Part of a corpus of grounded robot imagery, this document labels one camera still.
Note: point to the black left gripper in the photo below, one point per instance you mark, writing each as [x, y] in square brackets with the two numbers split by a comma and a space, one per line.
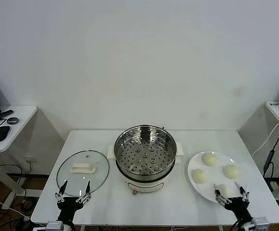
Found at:
[68, 205]

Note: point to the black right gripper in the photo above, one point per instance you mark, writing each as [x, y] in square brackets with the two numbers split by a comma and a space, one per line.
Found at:
[238, 204]

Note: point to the white steamed baozi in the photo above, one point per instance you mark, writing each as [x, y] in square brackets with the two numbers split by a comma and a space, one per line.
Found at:
[209, 159]
[199, 176]
[231, 171]
[226, 190]

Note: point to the steel steamer pot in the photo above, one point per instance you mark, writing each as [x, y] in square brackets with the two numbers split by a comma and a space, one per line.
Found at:
[146, 185]

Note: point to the white round plate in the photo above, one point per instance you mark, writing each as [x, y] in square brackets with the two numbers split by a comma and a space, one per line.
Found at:
[211, 185]

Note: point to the white work table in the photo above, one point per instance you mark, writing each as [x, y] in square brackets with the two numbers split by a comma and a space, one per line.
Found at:
[153, 209]

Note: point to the white side table with laptop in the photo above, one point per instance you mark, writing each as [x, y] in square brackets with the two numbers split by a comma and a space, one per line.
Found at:
[21, 127]

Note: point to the black computer mouse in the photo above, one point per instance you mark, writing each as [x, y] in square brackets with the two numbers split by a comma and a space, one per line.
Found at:
[0, 133]

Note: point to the round black puck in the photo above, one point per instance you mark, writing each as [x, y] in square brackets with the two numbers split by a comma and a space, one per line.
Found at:
[12, 120]

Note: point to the black bar-shaped device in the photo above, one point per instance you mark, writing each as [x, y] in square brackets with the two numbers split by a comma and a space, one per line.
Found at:
[5, 113]

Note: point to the white wall socket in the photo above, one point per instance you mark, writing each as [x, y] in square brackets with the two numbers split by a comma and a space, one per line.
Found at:
[30, 159]

